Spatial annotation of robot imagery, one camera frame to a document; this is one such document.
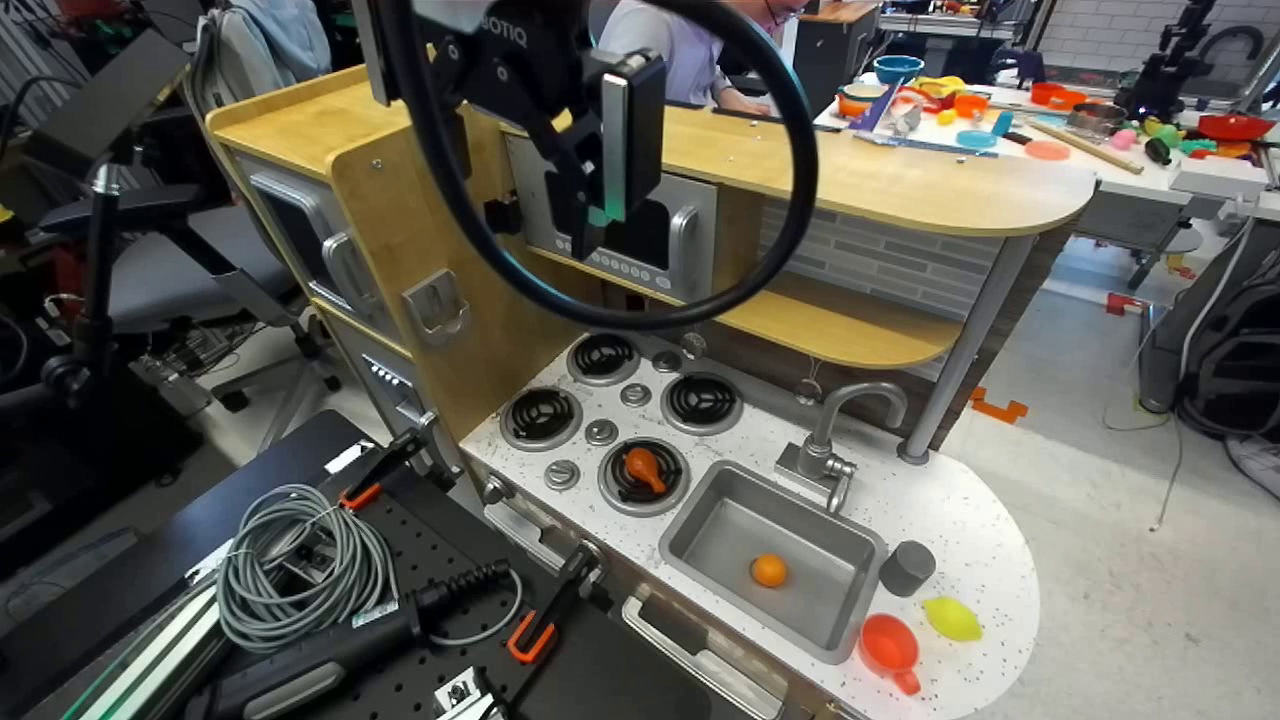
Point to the dark grey toy cup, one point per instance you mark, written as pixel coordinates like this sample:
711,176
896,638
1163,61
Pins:
904,569

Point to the orange ball toy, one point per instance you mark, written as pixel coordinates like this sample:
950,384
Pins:
770,569

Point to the grey toy faucet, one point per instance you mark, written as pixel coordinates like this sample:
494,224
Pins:
816,456

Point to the orange handled clamp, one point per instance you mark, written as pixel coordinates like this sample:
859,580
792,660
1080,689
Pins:
536,630

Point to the yellow lemon toy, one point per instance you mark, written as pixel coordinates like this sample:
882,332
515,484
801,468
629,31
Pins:
952,616

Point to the toy microwave oven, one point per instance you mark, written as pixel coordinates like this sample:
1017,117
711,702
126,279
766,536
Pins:
670,241

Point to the silver toy sink basin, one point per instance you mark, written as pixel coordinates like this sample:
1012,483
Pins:
834,561

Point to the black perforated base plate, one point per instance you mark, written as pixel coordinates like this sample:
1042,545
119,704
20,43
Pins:
443,648

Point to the orange toy on burner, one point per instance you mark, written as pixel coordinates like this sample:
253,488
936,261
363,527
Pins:
641,466

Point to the seated person in background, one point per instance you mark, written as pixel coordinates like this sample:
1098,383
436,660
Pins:
692,55

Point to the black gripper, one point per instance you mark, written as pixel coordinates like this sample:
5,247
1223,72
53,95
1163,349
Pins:
593,135

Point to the blue bowl on table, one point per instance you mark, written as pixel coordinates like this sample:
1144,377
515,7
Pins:
896,66

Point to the wooden toy kitchen unit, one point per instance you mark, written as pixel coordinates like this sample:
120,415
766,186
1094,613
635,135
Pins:
912,268

